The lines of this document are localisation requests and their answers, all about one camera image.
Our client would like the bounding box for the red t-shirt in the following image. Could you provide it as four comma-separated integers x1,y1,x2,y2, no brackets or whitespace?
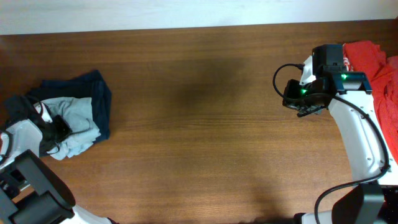
343,40,397,161

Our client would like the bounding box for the folded dark navy garment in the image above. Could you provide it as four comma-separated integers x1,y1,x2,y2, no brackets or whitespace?
2,69,113,144

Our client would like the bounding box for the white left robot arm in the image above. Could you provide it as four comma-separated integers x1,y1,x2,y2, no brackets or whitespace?
1,96,113,224

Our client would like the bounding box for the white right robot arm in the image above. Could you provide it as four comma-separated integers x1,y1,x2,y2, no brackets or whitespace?
280,44,397,223

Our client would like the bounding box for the light blue t-shirt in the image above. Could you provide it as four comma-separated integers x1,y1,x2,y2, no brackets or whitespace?
40,97,100,161

